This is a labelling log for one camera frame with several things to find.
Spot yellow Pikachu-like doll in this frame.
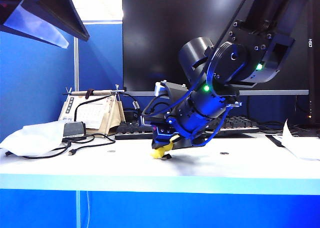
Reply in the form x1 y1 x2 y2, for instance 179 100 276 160
149 135 180 161

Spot black rectangular hub box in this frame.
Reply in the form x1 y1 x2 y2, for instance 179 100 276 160
62 121 87 140

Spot white plastic bag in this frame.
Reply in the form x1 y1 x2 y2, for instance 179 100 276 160
0 120 66 157

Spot white paper sheet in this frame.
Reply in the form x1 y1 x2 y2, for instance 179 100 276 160
279 119 320 161

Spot thick black cable with ferrite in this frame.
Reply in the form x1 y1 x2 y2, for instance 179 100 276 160
74 92 141 123

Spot black mechanical keyboard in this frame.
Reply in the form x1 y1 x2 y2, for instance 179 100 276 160
114 115 261 140

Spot black monitor cables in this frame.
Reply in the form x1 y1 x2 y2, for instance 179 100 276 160
246 96 285 133

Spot black power adapter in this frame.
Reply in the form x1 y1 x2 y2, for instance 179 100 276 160
124 109 141 121

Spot thin black USB cable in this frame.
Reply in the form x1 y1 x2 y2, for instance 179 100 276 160
68 133 116 157

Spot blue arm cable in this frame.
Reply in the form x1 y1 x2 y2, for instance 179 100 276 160
142 70 243 149

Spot silver partition post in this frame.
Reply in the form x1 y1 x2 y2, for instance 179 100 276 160
73 36 80 92

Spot wrist camera with silver mount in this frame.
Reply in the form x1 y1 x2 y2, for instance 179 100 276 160
154 80 189 100

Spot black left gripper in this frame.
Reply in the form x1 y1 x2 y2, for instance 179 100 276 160
0 0 91 49

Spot beige desk calendar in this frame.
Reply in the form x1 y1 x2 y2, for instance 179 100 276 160
57 94 126 136

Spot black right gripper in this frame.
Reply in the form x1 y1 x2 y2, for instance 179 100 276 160
139 97 210 150

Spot wooden rod with metal clips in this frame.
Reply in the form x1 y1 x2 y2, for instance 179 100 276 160
62 87 126 98

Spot large black computer monitor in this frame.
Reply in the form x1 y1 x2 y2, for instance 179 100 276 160
121 0 310 96

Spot black HSD monitor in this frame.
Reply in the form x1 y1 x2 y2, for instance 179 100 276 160
295 2 320 129

